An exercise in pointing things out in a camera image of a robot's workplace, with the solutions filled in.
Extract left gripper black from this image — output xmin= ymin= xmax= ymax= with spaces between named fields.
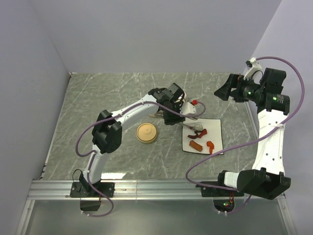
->
xmin=163 ymin=102 xmax=186 ymax=126

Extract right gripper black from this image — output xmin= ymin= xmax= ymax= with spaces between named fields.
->
xmin=214 ymin=73 xmax=264 ymax=102

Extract metal serving tongs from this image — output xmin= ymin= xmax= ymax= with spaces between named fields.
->
xmin=148 ymin=111 xmax=203 ymax=130

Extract sushi roll piece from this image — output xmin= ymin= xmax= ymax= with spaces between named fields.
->
xmin=194 ymin=124 xmax=203 ymax=131

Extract red bacon strip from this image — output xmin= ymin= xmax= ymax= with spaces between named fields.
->
xmin=197 ymin=129 xmax=207 ymax=138

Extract dark red curved sausage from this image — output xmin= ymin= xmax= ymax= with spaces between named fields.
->
xmin=188 ymin=134 xmax=198 ymax=140

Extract brown sausage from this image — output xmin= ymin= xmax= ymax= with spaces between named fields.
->
xmin=189 ymin=141 xmax=203 ymax=152

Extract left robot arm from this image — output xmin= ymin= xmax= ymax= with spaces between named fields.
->
xmin=75 ymin=83 xmax=186 ymax=197

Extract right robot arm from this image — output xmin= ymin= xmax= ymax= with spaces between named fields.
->
xmin=214 ymin=68 xmax=291 ymax=200

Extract beige round lunch box lid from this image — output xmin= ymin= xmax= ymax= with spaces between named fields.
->
xmin=136 ymin=122 xmax=158 ymax=143

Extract steel bowl far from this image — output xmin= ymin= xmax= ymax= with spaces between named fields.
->
xmin=179 ymin=93 xmax=188 ymax=102

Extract white square plate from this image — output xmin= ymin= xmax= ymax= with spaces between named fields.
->
xmin=181 ymin=118 xmax=223 ymax=155

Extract orange shrimp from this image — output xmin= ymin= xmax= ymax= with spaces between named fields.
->
xmin=206 ymin=141 xmax=215 ymax=155

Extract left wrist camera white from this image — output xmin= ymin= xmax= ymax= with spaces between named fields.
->
xmin=180 ymin=102 xmax=197 ymax=117

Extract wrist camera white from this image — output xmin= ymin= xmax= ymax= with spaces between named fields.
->
xmin=180 ymin=102 xmax=197 ymax=117
xmin=244 ymin=57 xmax=262 ymax=80

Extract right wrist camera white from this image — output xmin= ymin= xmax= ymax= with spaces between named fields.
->
xmin=244 ymin=57 xmax=262 ymax=80

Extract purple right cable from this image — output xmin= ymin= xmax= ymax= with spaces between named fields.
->
xmin=185 ymin=56 xmax=305 ymax=216

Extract purple cable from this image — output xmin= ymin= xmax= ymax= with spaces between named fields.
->
xmin=185 ymin=56 xmax=305 ymax=216
xmin=75 ymin=100 xmax=206 ymax=218

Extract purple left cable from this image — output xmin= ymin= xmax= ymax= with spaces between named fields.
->
xmin=75 ymin=100 xmax=206 ymax=218

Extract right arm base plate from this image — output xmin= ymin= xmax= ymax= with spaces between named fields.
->
xmin=196 ymin=185 xmax=245 ymax=197

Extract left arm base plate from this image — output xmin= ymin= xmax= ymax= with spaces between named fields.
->
xmin=69 ymin=182 xmax=115 ymax=198

